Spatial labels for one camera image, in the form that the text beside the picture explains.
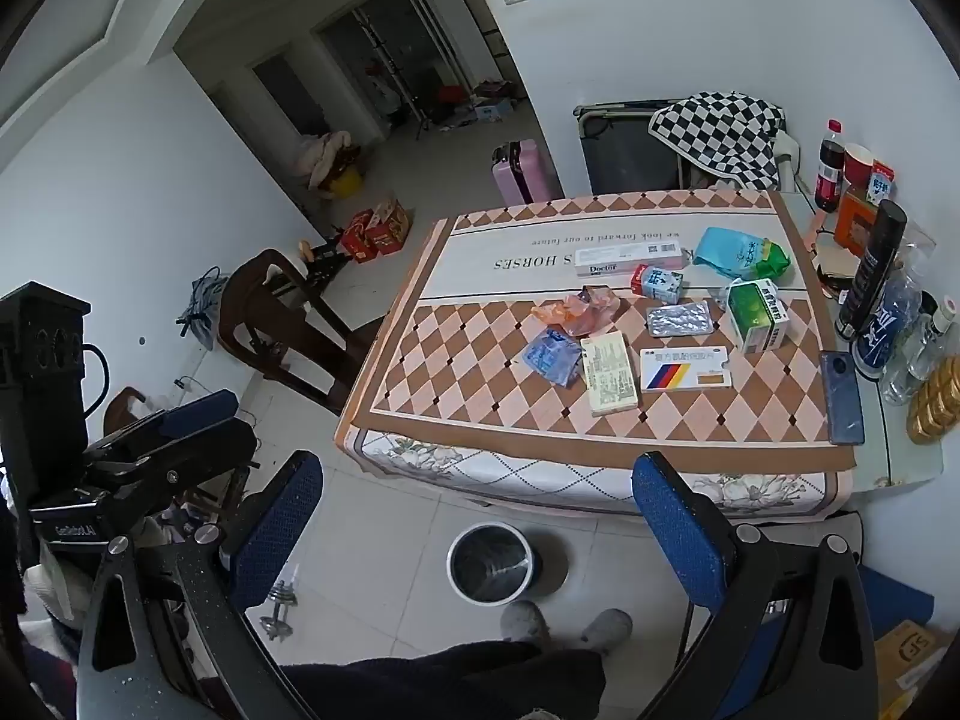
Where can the orange plastic bag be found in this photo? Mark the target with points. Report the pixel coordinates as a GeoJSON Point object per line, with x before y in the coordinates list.
{"type": "Point", "coordinates": [577, 311]}

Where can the orange box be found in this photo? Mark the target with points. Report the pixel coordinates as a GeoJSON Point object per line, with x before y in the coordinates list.
{"type": "Point", "coordinates": [855, 223]}

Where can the cardboard box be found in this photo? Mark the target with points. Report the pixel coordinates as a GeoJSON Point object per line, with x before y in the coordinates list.
{"type": "Point", "coordinates": [907, 656]}

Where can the pink suitcase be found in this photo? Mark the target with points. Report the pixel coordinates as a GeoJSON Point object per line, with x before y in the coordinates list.
{"type": "Point", "coordinates": [523, 169]}

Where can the blue plastic packet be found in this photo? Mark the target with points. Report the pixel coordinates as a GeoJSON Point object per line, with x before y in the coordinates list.
{"type": "Point", "coordinates": [553, 358]}

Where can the red gift box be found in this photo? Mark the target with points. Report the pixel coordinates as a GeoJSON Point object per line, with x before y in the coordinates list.
{"type": "Point", "coordinates": [390, 223]}
{"type": "Point", "coordinates": [358, 235]}

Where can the blue white packet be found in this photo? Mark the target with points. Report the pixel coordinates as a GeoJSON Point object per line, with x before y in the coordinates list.
{"type": "Point", "coordinates": [881, 345]}

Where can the black folding bed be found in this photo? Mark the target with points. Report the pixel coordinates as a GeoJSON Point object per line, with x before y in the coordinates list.
{"type": "Point", "coordinates": [622, 150]}

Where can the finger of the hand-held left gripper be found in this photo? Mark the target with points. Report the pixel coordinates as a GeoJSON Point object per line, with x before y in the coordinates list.
{"type": "Point", "coordinates": [187, 457]}
{"type": "Point", "coordinates": [196, 411]}

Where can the stack of gold discs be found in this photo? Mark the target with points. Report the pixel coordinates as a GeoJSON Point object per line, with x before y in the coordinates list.
{"type": "Point", "coordinates": [934, 399]}

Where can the long white toothpaste box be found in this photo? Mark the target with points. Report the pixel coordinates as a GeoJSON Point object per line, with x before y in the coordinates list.
{"type": "Point", "coordinates": [628, 255]}

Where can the clear plastic bottle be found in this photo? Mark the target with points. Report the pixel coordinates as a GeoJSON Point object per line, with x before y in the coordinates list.
{"type": "Point", "coordinates": [930, 341]}

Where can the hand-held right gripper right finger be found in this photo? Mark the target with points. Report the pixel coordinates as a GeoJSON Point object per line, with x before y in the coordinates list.
{"type": "Point", "coordinates": [673, 529]}

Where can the cola bottle with red cap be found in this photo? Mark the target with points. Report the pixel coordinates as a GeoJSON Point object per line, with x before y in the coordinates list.
{"type": "Point", "coordinates": [829, 165]}

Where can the green white medicine box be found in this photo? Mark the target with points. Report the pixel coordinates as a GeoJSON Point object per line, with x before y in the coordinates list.
{"type": "Point", "coordinates": [757, 315]}

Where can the cream printed medicine box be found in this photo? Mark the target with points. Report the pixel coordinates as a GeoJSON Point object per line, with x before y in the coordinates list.
{"type": "Point", "coordinates": [611, 373]}

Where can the black spray can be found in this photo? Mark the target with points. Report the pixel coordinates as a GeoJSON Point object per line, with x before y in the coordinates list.
{"type": "Point", "coordinates": [870, 270]}

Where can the blue grey bag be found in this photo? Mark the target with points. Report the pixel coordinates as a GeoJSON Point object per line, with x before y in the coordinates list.
{"type": "Point", "coordinates": [200, 307]}

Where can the small wooden stool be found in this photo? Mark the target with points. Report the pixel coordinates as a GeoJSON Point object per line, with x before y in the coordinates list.
{"type": "Point", "coordinates": [127, 409]}

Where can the teal green snack bag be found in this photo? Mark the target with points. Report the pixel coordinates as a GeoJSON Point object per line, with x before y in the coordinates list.
{"type": "Point", "coordinates": [739, 255]}

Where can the dark blue smartphone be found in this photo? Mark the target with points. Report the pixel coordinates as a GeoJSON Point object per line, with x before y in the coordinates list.
{"type": "Point", "coordinates": [841, 397]}

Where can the metal dumbbell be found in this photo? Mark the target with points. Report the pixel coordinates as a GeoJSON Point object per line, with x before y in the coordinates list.
{"type": "Point", "coordinates": [277, 604]}

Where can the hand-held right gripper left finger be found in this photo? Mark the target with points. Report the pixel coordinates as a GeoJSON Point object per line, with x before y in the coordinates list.
{"type": "Point", "coordinates": [276, 532]}

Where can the small white blue drink carton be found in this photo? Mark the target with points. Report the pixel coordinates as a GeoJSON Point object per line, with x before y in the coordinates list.
{"type": "Point", "coordinates": [882, 184]}

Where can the black white checkered cloth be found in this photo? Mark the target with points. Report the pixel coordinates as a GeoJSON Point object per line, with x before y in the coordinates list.
{"type": "Point", "coordinates": [720, 136]}

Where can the white box with colour stripes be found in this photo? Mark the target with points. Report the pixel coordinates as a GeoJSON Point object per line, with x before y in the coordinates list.
{"type": "Point", "coordinates": [684, 370]}

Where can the grey fluffy slipper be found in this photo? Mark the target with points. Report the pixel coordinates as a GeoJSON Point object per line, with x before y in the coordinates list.
{"type": "Point", "coordinates": [607, 628]}
{"type": "Point", "coordinates": [525, 621]}

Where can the small blue white milk carton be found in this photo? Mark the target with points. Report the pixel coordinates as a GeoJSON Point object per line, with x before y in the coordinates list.
{"type": "Point", "coordinates": [656, 283]}

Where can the yellow bucket with plush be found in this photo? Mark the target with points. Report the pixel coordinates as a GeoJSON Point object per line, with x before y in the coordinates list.
{"type": "Point", "coordinates": [334, 165]}

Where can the round grey waste bin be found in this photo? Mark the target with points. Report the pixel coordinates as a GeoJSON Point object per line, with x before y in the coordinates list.
{"type": "Point", "coordinates": [491, 564]}

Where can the silver blister pack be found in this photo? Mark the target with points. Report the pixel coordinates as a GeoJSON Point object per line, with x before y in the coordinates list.
{"type": "Point", "coordinates": [679, 320]}

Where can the dark wooden chair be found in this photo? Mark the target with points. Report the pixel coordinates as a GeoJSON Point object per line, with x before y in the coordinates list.
{"type": "Point", "coordinates": [285, 322]}

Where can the red paper cup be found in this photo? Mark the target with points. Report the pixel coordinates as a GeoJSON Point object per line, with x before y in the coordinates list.
{"type": "Point", "coordinates": [859, 163]}

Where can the person's dark trousers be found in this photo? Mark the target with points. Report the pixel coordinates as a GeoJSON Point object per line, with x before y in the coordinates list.
{"type": "Point", "coordinates": [450, 679]}

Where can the diamond pattern tablecloth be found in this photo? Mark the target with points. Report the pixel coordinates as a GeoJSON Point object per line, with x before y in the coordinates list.
{"type": "Point", "coordinates": [487, 390]}

